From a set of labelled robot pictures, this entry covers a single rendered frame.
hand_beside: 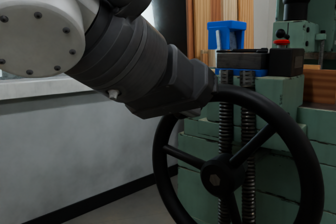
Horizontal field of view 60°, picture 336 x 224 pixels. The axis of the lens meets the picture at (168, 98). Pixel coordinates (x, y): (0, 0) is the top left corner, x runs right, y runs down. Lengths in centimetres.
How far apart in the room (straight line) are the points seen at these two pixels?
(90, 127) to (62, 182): 35
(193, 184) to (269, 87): 35
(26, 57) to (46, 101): 150
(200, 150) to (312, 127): 26
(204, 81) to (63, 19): 18
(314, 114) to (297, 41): 19
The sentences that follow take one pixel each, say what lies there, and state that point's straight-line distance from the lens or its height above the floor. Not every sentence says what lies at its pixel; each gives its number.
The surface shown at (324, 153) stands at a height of 82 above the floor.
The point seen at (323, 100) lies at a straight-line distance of 66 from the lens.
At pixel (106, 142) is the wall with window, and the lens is 194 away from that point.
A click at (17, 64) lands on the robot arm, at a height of 100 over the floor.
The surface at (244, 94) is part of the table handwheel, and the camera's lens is 42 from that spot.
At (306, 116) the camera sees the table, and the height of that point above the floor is 88.
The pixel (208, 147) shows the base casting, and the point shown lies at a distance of 70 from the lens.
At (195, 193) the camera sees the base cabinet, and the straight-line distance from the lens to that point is 76.
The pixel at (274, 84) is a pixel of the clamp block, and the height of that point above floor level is 95.
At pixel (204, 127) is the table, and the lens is 58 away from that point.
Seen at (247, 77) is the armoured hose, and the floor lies 96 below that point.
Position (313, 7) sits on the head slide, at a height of 111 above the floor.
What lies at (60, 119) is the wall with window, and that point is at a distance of 176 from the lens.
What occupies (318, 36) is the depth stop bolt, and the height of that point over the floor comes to 104.
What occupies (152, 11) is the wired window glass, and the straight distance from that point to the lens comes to 221.
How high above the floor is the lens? 100
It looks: 9 degrees down
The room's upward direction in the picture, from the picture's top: straight up
